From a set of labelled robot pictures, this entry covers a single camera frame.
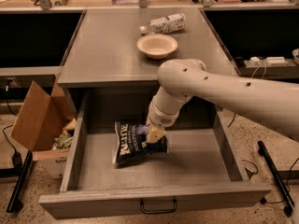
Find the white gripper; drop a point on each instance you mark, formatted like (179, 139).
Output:
(159, 117)

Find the blue chip bag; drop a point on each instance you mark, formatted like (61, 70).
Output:
(132, 142)

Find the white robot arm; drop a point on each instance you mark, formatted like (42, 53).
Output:
(273, 104)

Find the grey open top drawer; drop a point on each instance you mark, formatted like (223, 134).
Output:
(201, 169)

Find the grey cabinet counter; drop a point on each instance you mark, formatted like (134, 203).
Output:
(104, 54)

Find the white paper bowl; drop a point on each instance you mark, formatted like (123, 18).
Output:
(157, 46)

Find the brown cardboard box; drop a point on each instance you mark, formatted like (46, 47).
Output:
(45, 126)

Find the clear plastic water bottle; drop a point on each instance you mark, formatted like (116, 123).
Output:
(164, 25)

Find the white power strip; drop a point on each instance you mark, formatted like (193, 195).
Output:
(269, 61)

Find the black bar right floor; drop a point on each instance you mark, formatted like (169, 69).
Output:
(286, 196)

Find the black bar floor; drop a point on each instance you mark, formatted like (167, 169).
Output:
(286, 196)
(15, 204)

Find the black bar left floor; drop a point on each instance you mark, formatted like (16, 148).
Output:
(15, 204)

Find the black drawer handle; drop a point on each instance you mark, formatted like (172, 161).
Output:
(158, 207)

